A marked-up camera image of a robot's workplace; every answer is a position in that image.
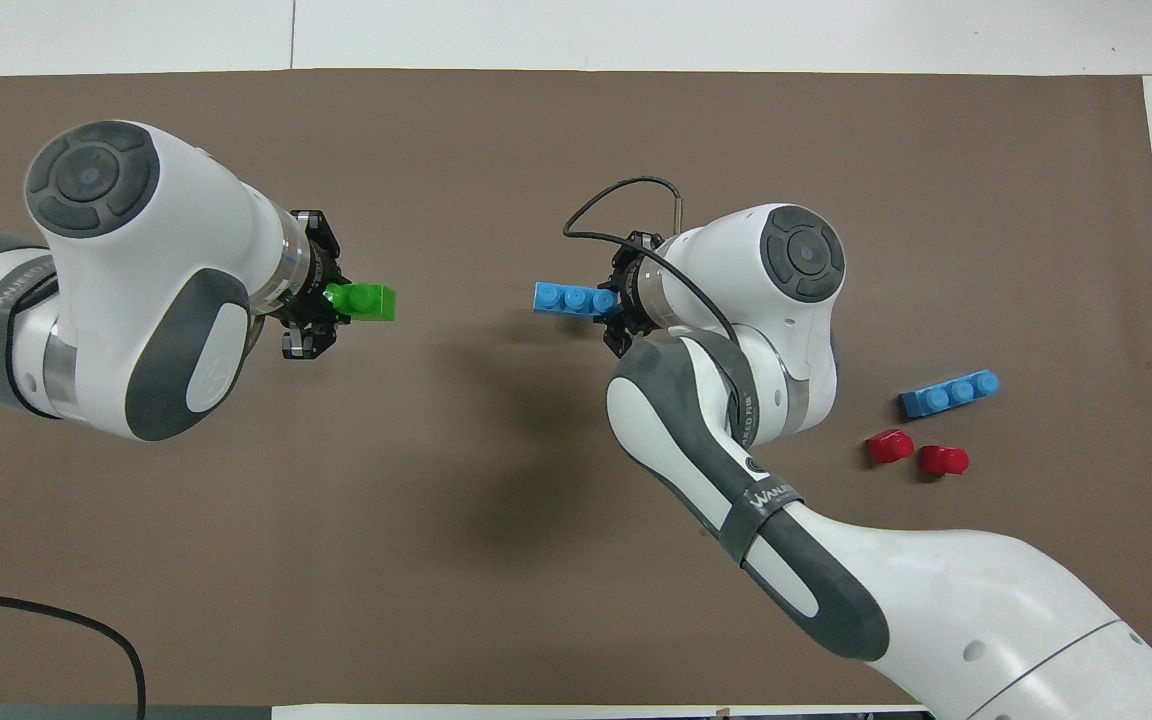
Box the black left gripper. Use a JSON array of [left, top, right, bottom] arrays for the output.
[[270, 209, 351, 360]]

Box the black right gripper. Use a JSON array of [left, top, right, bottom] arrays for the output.
[[603, 231, 663, 359]]

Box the green two-stud brick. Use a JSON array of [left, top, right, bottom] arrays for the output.
[[323, 283, 399, 323]]

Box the blue three-stud brick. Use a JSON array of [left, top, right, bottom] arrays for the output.
[[533, 282, 623, 321], [900, 370, 1001, 419]]

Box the brown table mat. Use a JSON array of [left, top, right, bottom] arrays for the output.
[[0, 68, 1152, 706]]

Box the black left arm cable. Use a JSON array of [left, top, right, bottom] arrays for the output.
[[0, 585, 148, 720]]

